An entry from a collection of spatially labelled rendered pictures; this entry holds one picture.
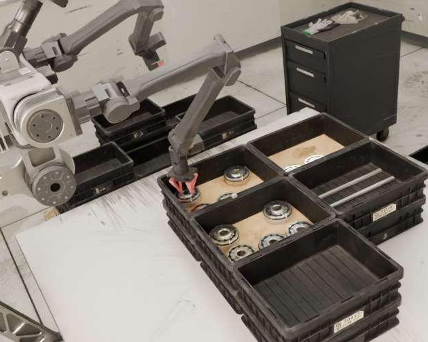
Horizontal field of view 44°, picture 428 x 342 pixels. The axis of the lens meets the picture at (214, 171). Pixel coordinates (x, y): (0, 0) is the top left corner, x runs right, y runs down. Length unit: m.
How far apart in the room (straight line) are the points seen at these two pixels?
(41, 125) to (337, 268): 0.97
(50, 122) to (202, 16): 3.85
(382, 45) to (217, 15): 2.13
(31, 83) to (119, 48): 3.39
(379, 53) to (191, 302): 2.22
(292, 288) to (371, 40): 2.11
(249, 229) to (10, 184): 0.82
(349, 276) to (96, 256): 0.97
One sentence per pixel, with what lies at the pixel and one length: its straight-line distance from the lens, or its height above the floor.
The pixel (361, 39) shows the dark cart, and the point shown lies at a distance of 3.38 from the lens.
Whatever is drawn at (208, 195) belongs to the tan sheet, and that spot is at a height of 0.83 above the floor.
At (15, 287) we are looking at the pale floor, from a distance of 3.29.
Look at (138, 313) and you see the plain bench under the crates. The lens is 1.87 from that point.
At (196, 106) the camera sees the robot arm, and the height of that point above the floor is 1.27.
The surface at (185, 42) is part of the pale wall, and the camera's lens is 5.13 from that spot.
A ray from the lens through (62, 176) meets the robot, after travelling 1.76.
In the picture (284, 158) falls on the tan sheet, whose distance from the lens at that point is 2.24.
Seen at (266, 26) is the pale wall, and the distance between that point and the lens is 5.61.
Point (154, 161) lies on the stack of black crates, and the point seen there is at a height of 0.38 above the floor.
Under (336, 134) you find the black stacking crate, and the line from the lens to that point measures 2.32.
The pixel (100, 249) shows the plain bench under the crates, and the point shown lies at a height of 0.70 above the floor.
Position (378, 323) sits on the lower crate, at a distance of 1.68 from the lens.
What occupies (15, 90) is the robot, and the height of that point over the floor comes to 1.53.
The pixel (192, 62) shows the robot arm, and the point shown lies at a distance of 1.55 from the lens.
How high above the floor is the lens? 2.03
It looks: 33 degrees down
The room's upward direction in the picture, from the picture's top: 9 degrees counter-clockwise
